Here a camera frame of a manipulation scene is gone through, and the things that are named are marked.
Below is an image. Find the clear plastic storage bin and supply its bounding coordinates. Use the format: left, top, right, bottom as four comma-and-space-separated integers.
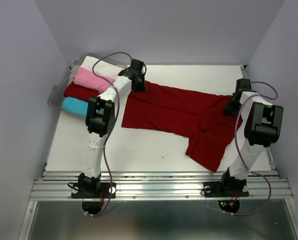
46, 52, 130, 119

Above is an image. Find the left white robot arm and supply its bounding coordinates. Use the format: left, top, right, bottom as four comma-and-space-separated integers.
71, 59, 147, 199

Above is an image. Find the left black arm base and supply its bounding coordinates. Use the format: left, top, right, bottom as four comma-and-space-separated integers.
67, 173, 117, 199

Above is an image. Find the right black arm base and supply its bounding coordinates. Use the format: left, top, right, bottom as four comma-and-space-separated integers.
202, 170, 249, 198

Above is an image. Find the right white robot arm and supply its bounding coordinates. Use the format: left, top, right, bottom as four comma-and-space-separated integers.
219, 78, 284, 197

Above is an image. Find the rolled white t shirt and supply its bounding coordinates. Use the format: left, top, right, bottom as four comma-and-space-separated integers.
80, 56, 126, 79

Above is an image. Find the rolled pink t shirt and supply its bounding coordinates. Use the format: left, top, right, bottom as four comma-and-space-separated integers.
73, 67, 115, 93

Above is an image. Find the rolled dark red t shirt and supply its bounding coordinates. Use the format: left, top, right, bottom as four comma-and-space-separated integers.
63, 82, 100, 102

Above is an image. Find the rolled cyan t shirt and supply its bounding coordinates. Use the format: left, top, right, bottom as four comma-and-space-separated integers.
62, 97, 88, 117

